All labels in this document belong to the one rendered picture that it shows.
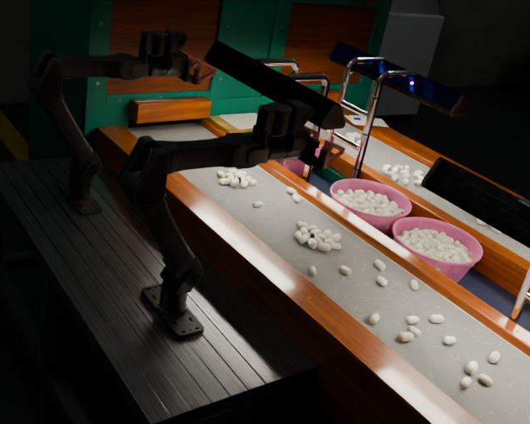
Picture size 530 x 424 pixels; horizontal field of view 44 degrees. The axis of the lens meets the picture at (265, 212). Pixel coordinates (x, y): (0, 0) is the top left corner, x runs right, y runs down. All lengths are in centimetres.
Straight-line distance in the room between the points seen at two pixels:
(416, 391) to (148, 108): 139
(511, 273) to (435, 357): 57
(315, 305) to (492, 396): 42
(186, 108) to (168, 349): 114
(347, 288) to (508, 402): 46
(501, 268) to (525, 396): 59
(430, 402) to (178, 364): 52
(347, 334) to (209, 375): 31
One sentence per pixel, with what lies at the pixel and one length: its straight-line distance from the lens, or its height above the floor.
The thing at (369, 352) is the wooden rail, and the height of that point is 77.
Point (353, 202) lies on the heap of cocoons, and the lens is 214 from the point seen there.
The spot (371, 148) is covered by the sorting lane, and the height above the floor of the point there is 74.
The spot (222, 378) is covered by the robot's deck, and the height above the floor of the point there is 67.
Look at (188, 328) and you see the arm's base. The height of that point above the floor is 68.
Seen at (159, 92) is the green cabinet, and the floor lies 88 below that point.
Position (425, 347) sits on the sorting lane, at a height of 74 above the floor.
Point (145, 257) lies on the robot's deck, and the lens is 179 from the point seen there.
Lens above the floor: 162
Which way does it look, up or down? 27 degrees down
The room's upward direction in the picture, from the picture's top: 11 degrees clockwise
